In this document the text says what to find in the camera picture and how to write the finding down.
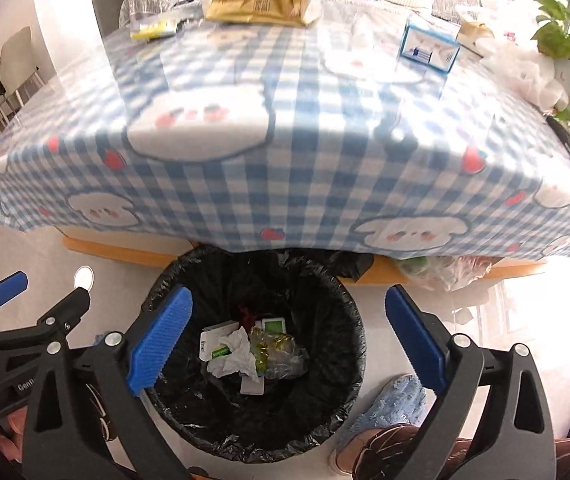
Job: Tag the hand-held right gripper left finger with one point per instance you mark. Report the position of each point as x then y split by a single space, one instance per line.
160 345

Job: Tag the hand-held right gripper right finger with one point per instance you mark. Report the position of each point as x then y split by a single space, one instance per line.
415 345

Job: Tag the white tissue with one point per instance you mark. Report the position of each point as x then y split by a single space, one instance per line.
235 355

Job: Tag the red scrap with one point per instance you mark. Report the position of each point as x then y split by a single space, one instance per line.
247 315

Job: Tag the white paper slip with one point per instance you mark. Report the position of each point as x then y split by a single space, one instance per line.
252 385

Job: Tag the green white carton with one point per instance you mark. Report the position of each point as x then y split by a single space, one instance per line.
274 326

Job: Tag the black bag-lined trash bin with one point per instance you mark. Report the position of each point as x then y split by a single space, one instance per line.
315 410

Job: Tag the clear plastic wrapper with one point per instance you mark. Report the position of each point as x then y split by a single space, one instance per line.
282 355

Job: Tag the yellow foil snack wrapper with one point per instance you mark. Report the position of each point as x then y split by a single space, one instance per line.
152 27

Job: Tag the blue white box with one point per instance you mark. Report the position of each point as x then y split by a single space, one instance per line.
430 45

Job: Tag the blue fuzzy slipper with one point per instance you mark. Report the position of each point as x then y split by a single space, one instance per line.
390 405

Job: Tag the brown patterned pants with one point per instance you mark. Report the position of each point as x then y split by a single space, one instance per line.
390 452

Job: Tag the person's foot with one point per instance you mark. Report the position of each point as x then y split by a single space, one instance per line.
352 452

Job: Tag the blue checked bear tablecloth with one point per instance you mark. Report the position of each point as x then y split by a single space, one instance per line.
290 185

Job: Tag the white chair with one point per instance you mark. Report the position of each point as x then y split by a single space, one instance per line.
20 65

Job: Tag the white plastic bags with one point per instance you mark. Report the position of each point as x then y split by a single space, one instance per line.
530 75

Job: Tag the brown tissue box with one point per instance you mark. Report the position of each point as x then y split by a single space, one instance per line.
475 27

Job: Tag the green potted plant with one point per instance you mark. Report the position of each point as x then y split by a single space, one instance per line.
562 35

